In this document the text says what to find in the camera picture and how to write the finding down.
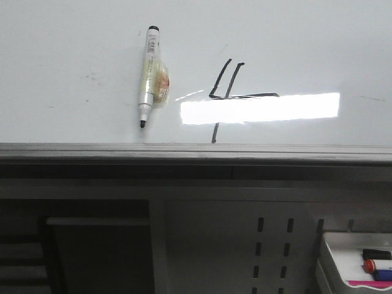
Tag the white taped whiteboard marker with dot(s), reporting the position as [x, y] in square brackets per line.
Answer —
[155, 81]

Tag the large white whiteboard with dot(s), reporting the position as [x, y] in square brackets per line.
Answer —
[249, 80]

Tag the grey perforated metal panel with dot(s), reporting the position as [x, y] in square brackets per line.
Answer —
[259, 237]

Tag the black marker cap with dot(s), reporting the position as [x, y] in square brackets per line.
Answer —
[375, 254]

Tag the white marker tray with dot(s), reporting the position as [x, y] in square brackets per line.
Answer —
[341, 260]

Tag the red capped white marker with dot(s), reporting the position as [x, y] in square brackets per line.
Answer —
[371, 266]

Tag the blue capped white marker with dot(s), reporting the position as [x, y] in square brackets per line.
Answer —
[383, 275]

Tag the pink highlighter pen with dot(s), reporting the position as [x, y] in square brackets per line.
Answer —
[374, 284]

